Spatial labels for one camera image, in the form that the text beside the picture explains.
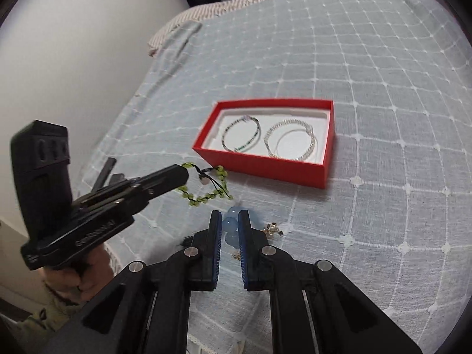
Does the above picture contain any red jewelry box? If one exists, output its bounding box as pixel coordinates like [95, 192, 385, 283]
[192, 98, 335, 189]

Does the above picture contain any dark green small-bead bracelet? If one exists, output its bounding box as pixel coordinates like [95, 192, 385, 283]
[221, 115, 262, 153]

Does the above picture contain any person's left forearm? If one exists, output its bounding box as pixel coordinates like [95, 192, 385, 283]
[0, 288, 78, 354]

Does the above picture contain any thin white bracelet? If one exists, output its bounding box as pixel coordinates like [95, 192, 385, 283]
[276, 129, 314, 159]

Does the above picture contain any person's left hand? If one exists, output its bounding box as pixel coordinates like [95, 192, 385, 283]
[44, 244, 114, 306]

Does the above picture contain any blue bead bracelet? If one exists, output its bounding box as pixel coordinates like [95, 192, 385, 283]
[222, 207, 251, 246]

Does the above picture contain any green bead bracelet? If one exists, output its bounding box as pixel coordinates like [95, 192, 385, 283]
[176, 162, 233, 207]

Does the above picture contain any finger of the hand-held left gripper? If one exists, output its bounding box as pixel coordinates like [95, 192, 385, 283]
[91, 157, 127, 193]
[72, 165, 190, 215]

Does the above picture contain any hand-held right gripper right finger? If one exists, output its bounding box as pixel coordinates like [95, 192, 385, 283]
[238, 210, 423, 354]

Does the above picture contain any silver chain bracelet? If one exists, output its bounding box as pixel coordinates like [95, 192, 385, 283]
[263, 119, 318, 162]

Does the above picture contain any grey checked blanket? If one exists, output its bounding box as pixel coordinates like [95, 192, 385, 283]
[76, 0, 472, 343]

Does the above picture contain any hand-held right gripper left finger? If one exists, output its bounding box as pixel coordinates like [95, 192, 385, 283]
[37, 210, 222, 354]

